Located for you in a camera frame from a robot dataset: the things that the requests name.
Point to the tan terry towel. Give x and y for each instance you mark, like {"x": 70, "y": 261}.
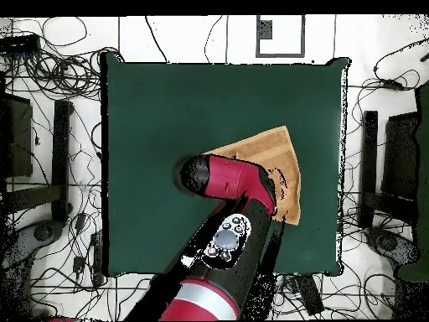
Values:
{"x": 281, "y": 157}

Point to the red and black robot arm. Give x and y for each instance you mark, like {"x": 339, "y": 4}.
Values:
{"x": 228, "y": 177}

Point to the dark green table cloth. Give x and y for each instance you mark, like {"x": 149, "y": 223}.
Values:
{"x": 150, "y": 134}

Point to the black power strip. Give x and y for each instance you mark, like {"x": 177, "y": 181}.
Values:
{"x": 97, "y": 255}
{"x": 20, "y": 43}
{"x": 310, "y": 295}

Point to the small black power adapter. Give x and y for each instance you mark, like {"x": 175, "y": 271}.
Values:
{"x": 78, "y": 263}
{"x": 80, "y": 221}

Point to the black T-shaped stand base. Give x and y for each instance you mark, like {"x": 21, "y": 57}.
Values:
{"x": 62, "y": 151}
{"x": 368, "y": 151}

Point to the small gray square box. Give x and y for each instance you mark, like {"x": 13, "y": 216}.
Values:
{"x": 264, "y": 30}

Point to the gray stand base black knob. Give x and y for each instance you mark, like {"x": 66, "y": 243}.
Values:
{"x": 388, "y": 243}
{"x": 23, "y": 245}

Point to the black rectangular box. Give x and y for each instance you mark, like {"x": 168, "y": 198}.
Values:
{"x": 20, "y": 134}
{"x": 400, "y": 154}

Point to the dark green fabric sheet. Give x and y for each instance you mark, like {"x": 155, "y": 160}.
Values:
{"x": 424, "y": 167}

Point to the gray square frame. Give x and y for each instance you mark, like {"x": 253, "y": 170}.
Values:
{"x": 280, "y": 55}

